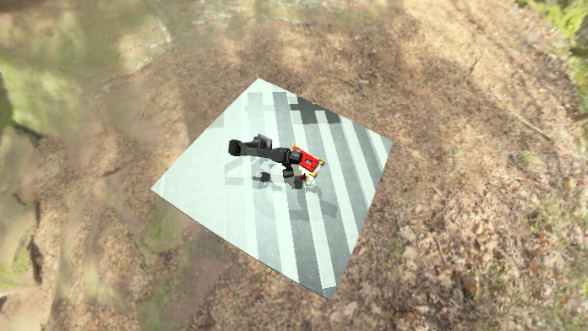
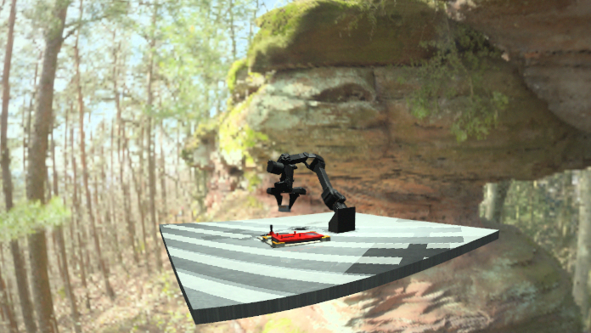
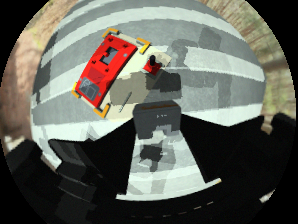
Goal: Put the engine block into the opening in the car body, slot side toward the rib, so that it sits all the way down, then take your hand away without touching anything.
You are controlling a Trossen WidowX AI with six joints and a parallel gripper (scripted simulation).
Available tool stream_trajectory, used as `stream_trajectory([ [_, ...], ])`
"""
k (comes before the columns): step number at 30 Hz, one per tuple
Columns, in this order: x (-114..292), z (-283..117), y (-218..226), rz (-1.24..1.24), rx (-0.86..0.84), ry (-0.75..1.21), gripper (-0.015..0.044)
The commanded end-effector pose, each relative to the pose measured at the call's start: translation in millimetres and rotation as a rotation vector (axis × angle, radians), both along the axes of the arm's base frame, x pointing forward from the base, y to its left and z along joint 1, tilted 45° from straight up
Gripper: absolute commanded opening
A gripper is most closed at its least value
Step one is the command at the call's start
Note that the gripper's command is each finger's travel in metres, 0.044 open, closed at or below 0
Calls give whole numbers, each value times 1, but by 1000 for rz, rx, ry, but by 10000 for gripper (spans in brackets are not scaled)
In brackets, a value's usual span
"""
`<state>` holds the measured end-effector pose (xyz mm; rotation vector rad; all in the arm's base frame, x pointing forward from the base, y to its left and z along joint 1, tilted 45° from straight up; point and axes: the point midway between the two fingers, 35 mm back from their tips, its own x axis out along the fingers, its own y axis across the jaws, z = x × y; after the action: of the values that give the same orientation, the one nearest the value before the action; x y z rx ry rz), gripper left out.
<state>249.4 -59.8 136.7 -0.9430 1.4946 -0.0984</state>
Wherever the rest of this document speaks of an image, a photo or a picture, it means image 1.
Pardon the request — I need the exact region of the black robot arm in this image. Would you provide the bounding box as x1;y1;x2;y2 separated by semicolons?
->
227;136;302;166

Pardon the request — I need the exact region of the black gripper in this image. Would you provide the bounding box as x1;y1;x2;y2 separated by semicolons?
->
281;163;294;178

